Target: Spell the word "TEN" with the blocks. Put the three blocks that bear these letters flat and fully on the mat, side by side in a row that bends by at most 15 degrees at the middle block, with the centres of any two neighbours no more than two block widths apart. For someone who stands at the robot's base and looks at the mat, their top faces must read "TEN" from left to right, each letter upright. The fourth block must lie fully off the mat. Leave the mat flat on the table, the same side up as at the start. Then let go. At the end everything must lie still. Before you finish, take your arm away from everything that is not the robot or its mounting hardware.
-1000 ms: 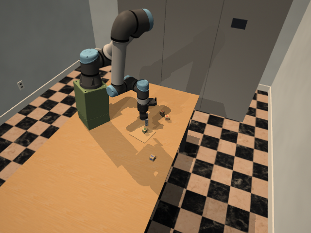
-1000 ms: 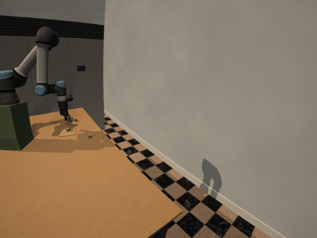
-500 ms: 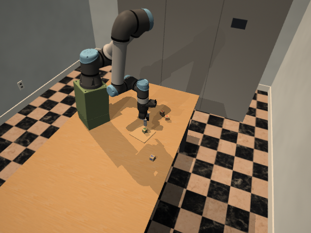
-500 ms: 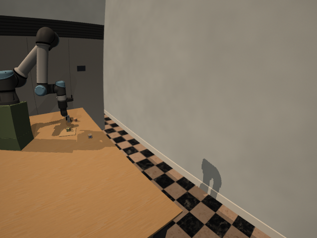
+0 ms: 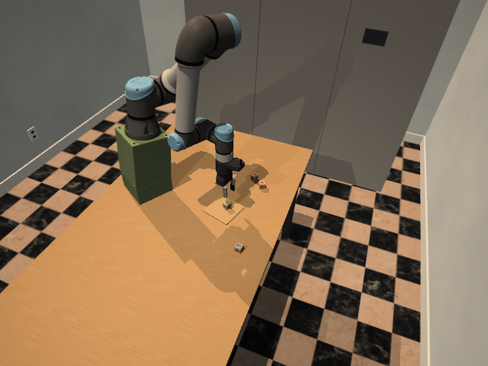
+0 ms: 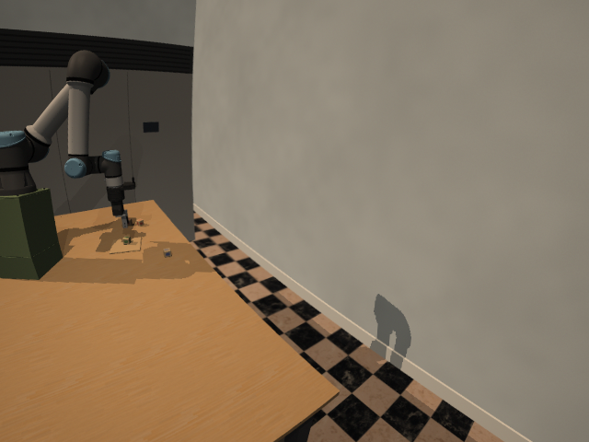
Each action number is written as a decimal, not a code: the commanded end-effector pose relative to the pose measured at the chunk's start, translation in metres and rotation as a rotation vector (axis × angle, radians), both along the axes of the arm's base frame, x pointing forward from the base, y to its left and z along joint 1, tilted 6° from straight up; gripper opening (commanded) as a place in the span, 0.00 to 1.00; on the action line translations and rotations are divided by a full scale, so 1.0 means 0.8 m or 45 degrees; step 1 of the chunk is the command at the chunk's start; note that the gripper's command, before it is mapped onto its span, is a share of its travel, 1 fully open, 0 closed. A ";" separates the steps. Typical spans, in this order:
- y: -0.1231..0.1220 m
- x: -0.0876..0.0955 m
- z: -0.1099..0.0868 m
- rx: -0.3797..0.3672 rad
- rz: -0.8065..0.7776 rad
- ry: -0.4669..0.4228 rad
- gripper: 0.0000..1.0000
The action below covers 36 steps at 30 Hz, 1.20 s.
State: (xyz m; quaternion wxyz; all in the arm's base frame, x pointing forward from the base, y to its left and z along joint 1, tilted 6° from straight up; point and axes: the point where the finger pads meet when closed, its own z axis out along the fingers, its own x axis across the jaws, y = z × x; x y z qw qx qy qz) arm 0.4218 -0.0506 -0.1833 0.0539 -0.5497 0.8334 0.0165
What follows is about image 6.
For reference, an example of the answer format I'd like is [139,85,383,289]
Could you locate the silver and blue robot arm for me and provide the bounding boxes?
[0,51,122,196]

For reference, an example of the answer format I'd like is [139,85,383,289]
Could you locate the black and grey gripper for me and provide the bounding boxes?
[104,176,135,228]

